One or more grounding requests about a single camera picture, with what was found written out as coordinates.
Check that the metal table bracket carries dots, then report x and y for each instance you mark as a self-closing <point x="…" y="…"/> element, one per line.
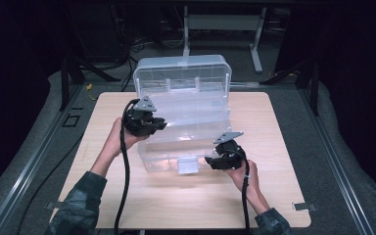
<point x="54" y="205"/>
<point x="304" y="206"/>

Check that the person's left hand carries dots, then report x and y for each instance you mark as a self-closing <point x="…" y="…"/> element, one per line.
<point x="116" y="140"/>

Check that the person's right hand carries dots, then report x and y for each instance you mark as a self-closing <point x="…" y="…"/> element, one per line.
<point x="243" y="179"/>

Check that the aluminium floor rail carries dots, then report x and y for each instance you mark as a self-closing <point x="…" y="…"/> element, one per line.
<point x="336" y="163"/>
<point x="29" y="163"/>

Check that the clear plastic storage box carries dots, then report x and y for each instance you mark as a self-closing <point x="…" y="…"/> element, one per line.
<point x="184" y="107"/>

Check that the white metal table frame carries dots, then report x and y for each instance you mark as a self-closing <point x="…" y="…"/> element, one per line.
<point x="223" y="23"/>

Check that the small yellow object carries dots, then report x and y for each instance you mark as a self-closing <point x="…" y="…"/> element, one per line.
<point x="89" y="87"/>

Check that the black metal stand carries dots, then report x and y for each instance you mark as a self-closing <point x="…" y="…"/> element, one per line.
<point x="303" y="78"/>
<point x="78" y="75"/>

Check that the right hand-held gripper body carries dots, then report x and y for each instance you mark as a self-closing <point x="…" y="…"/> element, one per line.
<point x="230" y="153"/>

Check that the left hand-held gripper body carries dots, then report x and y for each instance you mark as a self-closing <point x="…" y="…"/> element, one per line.
<point x="140" y="120"/>

